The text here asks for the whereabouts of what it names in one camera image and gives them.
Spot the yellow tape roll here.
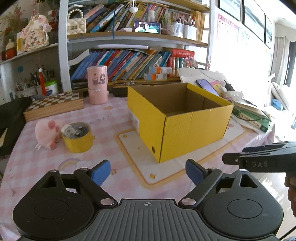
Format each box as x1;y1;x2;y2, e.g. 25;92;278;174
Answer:
61;122;95;153

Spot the pink plush pig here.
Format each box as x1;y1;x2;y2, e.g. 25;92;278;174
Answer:
35;118;64;151

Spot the person's right hand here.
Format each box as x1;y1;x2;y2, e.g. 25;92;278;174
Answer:
285;175;296;217

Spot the pink checkered tablecloth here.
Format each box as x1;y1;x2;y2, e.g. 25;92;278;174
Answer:
1;97;274;240

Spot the green book stack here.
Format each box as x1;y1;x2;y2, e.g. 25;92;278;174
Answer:
232;106;271;133

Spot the white power adapter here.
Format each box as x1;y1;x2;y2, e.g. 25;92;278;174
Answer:
61;125;76;138

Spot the yellow cardboard box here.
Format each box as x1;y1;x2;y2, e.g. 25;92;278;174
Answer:
127;83;233;163

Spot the wooden chess board box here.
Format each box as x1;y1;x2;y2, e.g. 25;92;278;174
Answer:
23;91;84;122

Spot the black case on table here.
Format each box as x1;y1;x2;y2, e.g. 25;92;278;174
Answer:
112;86;128;97

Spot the smartphone on papers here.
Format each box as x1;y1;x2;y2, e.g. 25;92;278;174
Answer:
196;79;219;96

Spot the white jar green lid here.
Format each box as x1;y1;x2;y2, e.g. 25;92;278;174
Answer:
41;79;58;96

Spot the black electronic keyboard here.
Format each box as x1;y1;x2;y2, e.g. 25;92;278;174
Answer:
1;97;32;157

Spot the pink cylindrical container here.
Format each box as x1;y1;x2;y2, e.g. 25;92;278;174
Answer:
87;65;108;105

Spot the row of books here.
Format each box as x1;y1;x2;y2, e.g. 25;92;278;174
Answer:
70;48;195;82

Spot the white bookshelf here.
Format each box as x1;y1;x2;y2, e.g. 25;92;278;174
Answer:
1;1;210;102

